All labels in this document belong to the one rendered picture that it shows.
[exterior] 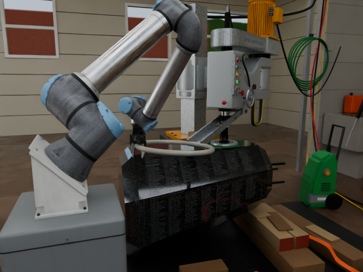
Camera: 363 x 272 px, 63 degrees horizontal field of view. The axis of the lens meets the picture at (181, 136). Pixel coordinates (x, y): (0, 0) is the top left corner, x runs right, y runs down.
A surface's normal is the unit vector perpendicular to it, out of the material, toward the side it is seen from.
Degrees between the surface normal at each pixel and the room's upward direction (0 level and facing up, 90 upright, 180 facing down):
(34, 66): 90
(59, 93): 62
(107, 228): 90
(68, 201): 90
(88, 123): 68
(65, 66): 90
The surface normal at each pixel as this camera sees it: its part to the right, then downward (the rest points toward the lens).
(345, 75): 0.31, 0.17
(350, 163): -0.95, 0.06
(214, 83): -0.59, 0.15
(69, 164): 0.51, -0.12
